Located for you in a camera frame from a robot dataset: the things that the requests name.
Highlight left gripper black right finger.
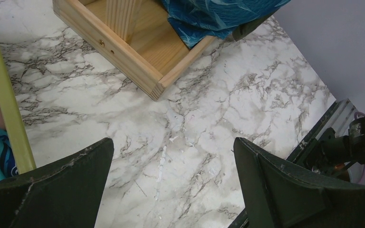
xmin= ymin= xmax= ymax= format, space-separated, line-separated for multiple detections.
xmin=233 ymin=137 xmax=365 ymax=228

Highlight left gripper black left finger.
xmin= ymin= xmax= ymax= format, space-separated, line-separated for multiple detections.
xmin=0 ymin=138 xmax=114 ymax=228

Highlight blue leaf print shorts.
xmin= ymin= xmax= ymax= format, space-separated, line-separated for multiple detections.
xmin=162 ymin=0 xmax=290 ymax=49

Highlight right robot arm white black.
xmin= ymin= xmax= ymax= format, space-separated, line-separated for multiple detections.
xmin=300 ymin=117 xmax=365 ymax=178

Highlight dark olive shorts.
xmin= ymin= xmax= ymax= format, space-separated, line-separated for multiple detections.
xmin=232 ymin=11 xmax=276 ymax=41

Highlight olive green plastic basket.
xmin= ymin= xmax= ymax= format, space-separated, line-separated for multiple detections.
xmin=0 ymin=51 xmax=36 ymax=174

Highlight wooden clothes rack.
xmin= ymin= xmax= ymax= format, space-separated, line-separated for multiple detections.
xmin=52 ymin=0 xmax=214 ymax=100

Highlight black metal base rail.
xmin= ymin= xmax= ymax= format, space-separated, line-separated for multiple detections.
xmin=231 ymin=100 xmax=356 ymax=228

